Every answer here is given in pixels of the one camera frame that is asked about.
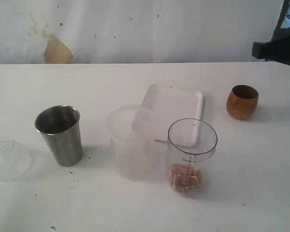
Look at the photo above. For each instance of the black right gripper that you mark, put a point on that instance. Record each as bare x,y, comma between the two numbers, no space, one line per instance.
278,49

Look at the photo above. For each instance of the brown wooden cup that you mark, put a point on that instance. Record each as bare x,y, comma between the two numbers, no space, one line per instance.
242,102

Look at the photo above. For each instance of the wooden pieces pile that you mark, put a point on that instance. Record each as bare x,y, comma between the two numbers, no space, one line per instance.
185,179

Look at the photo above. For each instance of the stainless steel cup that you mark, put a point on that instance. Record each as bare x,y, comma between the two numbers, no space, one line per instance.
59,127

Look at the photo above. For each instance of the clear measuring beaker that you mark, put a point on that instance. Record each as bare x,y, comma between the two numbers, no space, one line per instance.
191,142

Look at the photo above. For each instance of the white plastic tray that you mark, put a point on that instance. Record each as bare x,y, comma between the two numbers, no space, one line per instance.
169,104

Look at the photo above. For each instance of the translucent plastic container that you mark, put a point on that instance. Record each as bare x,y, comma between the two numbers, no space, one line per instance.
132,137

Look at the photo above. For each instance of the clear plastic dome lid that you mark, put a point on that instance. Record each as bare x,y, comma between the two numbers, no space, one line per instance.
15,159

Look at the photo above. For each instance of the black metal frame post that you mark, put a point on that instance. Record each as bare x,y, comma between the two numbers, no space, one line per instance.
281,18

